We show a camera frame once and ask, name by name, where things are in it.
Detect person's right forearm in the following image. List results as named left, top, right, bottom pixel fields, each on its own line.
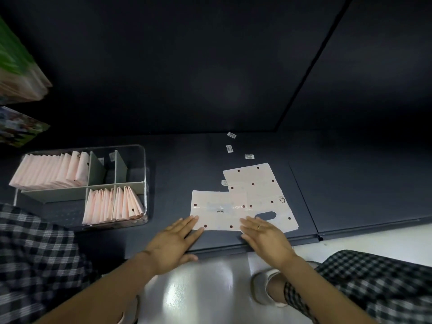
left=281, top=254, right=376, bottom=324

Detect long row of folded pink bags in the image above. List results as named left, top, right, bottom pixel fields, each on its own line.
left=9, top=151, right=90, bottom=190

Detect clear acrylic organizer tray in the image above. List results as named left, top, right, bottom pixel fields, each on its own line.
left=13, top=144, right=149, bottom=230

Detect colourful printed packet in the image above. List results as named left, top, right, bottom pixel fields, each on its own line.
left=0, top=106, right=50, bottom=148

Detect white shoe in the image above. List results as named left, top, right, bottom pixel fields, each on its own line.
left=250, top=261, right=321, bottom=308

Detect person's left forearm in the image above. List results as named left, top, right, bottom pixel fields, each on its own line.
left=34, top=252, right=159, bottom=324

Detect pink dotted plastic bag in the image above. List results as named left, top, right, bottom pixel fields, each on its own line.
left=190, top=162, right=299, bottom=233

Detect person's left hand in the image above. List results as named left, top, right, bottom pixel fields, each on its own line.
left=144, top=215, right=205, bottom=276

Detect short row of folded pink bags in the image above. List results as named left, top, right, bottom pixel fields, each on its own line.
left=82, top=186, right=146, bottom=225

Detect stack of green packets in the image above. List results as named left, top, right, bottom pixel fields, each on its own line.
left=0, top=17, right=53, bottom=106

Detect black white plaid trousers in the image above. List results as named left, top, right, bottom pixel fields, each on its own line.
left=0, top=203, right=432, bottom=324

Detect person's right hand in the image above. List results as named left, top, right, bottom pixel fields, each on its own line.
left=239, top=216, right=298, bottom=270

